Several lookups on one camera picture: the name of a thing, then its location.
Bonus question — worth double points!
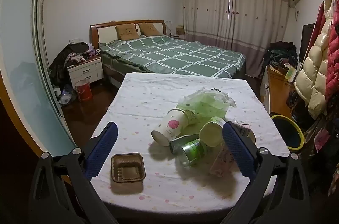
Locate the pink wrapper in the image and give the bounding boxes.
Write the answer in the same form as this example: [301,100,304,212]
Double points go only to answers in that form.
[209,143,235,178]

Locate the brown plastic tray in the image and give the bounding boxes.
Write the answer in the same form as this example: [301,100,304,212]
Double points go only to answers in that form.
[111,153,146,183]

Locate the green label clear jar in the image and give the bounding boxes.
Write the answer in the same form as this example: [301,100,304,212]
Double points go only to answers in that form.
[178,138,210,167]

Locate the silver blue foil pouch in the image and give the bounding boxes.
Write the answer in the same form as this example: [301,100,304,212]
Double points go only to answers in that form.
[169,134,199,154]

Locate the paper cup with pink leaf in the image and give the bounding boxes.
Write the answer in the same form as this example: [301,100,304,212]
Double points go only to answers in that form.
[151,109,188,146]

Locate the small printed carton box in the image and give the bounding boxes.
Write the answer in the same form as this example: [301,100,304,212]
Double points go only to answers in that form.
[232,121,256,144]

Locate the white pill bottle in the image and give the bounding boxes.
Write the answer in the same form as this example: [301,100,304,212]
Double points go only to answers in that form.
[183,110,198,125]

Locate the yellow rim trash bin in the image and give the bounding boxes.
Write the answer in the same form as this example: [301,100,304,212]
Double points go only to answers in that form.
[271,114,304,152]

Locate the white floral tablecloth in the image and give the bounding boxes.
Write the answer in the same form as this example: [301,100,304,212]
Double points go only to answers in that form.
[91,73,289,214]

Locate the red bucket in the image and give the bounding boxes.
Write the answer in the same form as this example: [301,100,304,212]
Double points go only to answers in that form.
[75,79,93,102]

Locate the wooden low cabinet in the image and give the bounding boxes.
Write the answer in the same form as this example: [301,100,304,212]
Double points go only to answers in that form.
[266,67,294,118]

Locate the white nightstand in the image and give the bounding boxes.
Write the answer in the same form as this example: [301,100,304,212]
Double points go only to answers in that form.
[67,56,103,88]

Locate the cream puffer jacket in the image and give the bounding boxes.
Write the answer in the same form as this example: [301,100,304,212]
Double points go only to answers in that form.
[294,0,336,119]

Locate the sliding glass wardrobe door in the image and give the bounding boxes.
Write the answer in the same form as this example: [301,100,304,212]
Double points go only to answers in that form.
[1,0,75,156]

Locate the dark clothes on nightstand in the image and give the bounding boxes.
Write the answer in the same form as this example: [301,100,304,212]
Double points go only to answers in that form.
[49,42,89,90]

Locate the pile of clothes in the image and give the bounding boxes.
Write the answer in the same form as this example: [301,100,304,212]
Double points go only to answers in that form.
[261,41,298,72]

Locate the wooden bed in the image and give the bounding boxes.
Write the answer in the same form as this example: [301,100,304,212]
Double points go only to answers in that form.
[90,20,245,87]

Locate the green plaid duvet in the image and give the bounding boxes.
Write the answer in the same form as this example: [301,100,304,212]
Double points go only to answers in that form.
[99,36,245,78]

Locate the left brown pillow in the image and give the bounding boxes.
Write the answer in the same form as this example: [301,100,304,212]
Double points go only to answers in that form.
[115,23,139,41]

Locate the brown pillow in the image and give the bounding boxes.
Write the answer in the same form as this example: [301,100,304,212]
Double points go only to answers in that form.
[139,23,162,37]
[115,23,139,41]

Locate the right brown pillow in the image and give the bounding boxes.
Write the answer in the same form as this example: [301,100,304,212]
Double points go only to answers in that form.
[139,23,162,37]

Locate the black television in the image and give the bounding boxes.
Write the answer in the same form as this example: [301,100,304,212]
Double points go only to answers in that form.
[299,23,315,63]

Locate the pink white curtains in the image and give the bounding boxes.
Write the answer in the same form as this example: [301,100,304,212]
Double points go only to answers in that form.
[183,0,289,77]

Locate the cardboard box by bed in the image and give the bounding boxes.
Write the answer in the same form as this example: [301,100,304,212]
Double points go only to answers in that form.
[176,25,185,35]

